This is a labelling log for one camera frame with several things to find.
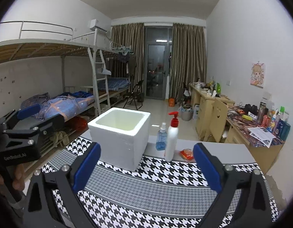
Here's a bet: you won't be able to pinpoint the printed paper sheets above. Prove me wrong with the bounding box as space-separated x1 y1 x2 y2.
247 126 276 148

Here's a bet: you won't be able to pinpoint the wooden chair with smiley cutout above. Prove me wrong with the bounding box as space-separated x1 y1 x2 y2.
203 98 229 143

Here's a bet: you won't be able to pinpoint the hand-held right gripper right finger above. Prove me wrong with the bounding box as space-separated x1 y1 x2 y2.
193 143 273 228

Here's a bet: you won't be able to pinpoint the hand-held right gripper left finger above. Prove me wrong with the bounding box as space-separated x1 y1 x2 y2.
22 142 102 228

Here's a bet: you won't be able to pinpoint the grey bucket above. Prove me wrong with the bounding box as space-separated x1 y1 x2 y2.
181 107 193 121

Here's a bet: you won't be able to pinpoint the brown curtain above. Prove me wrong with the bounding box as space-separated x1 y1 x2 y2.
169 23 207 98
110 23 145 95

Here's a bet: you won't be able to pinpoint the olive cloth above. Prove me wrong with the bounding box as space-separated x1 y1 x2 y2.
50 131 69 148

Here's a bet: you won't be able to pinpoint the black pouch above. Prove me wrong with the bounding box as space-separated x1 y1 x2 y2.
244 104 258 117

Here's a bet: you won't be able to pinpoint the red plastic bag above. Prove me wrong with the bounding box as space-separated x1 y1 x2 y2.
70 117 88 133

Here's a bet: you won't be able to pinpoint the white metal bunk bed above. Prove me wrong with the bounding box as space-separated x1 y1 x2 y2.
0 21 102 162
73 32 137 108

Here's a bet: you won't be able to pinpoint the wooden desk with printed cover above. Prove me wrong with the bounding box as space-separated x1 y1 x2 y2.
224 106 286 169

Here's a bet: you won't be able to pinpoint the blue spray bottle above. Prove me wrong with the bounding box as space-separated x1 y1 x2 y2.
155 123 167 151

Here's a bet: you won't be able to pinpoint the black folding chair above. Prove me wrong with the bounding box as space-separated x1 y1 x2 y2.
123 79 145 110

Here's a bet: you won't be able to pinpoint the white foam box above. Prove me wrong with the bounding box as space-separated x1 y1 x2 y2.
88 107 151 171

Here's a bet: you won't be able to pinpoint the white pump bottle red top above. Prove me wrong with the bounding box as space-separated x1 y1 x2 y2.
164 112 179 162

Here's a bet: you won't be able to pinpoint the person's left hand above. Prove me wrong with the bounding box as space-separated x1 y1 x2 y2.
11 164 25 191

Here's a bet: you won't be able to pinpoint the blue and orange blanket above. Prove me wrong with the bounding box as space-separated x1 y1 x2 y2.
20 92 96 124

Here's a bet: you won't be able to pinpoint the orange snack packet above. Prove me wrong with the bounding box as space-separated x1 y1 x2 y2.
178 149 197 163

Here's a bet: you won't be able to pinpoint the hanging dark clothes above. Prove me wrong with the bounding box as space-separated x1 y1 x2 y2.
118 52 137 76

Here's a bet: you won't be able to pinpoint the white air conditioner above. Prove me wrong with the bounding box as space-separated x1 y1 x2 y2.
89 19 108 32

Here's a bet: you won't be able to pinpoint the white metal ladder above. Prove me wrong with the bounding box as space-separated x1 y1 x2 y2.
87 46 111 117

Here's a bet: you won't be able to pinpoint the houndstooth table mat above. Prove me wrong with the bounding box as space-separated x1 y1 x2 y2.
40 136 280 228

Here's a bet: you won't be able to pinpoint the black folded trolley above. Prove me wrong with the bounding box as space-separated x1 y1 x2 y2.
177 83 191 105

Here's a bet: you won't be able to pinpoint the glass balcony door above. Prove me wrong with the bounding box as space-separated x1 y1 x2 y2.
145 27 173 100

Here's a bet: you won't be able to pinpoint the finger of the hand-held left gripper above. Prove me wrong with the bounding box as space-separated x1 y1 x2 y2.
2 114 64 156
0 104 41 130

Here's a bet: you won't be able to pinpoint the cartoon wall poster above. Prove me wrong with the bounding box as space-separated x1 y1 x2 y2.
250 62 266 87

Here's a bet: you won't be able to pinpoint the group of toiletry bottles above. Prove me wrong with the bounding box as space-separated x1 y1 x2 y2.
257 102 291 141

